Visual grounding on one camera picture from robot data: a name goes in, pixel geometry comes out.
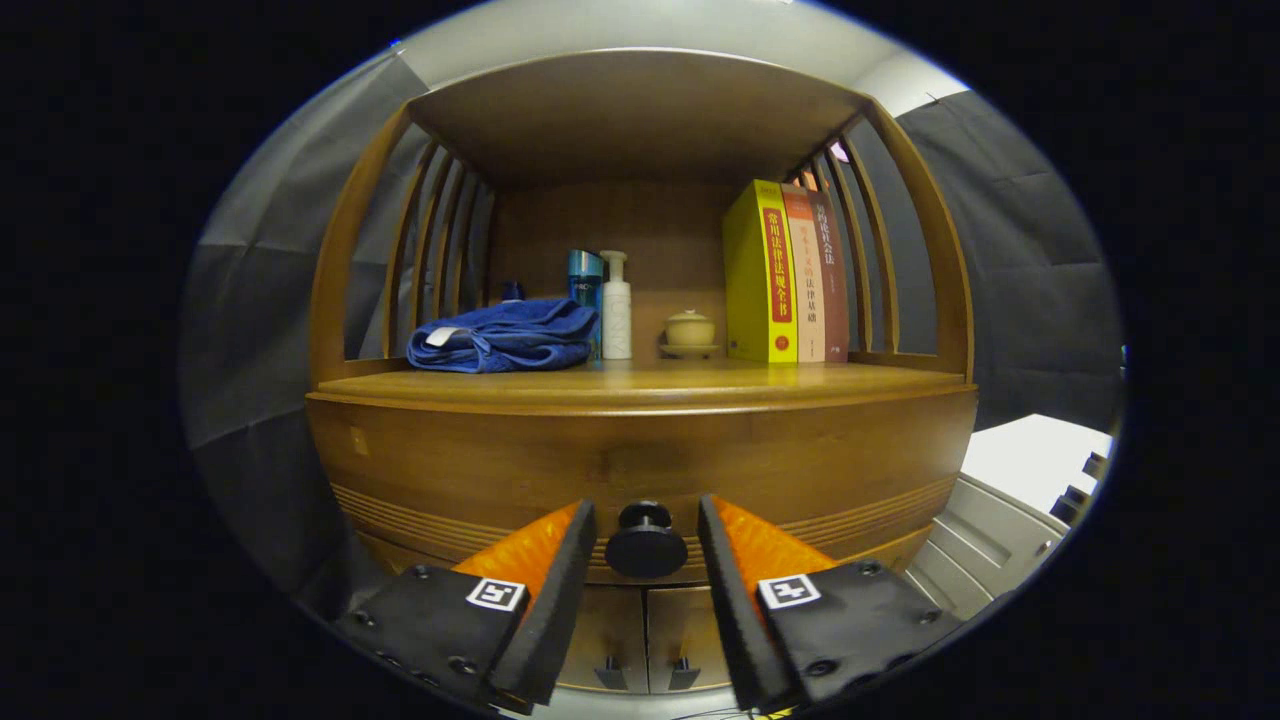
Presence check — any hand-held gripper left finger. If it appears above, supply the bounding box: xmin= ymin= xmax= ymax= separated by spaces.
xmin=335 ymin=498 xmax=598 ymax=713

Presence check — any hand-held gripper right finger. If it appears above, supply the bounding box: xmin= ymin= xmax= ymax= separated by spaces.
xmin=697 ymin=493 xmax=963 ymax=713

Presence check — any wooden drawer with black knob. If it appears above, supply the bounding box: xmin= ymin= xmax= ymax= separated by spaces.
xmin=305 ymin=392 xmax=979 ymax=591

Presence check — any wooden cabinet door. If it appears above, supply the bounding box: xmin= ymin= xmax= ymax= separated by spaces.
xmin=560 ymin=585 xmax=649 ymax=693
xmin=646 ymin=585 xmax=736 ymax=693

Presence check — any wooden countertop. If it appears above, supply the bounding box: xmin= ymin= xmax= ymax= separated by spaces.
xmin=315 ymin=355 xmax=971 ymax=411

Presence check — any wooden cabinet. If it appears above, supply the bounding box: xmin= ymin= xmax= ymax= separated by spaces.
xmin=305 ymin=48 xmax=979 ymax=696

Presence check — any folded blue towel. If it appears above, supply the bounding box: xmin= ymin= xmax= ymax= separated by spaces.
xmin=406 ymin=297 xmax=601 ymax=375

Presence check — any beige lidded teacup with saucer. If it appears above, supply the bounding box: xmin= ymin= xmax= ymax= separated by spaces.
xmin=658 ymin=309 xmax=721 ymax=359

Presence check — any white pump bottle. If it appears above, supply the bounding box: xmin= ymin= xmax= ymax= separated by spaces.
xmin=598 ymin=250 xmax=634 ymax=361

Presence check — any orange and white book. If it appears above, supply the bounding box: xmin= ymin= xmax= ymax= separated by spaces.
xmin=780 ymin=183 xmax=827 ymax=364

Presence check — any teal bottle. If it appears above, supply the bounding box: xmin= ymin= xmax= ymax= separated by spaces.
xmin=567 ymin=249 xmax=605 ymax=361

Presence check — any thick yellow book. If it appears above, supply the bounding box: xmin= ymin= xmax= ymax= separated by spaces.
xmin=722 ymin=179 xmax=799 ymax=365

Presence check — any dark red book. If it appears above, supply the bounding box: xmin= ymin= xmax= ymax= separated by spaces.
xmin=808 ymin=190 xmax=851 ymax=363

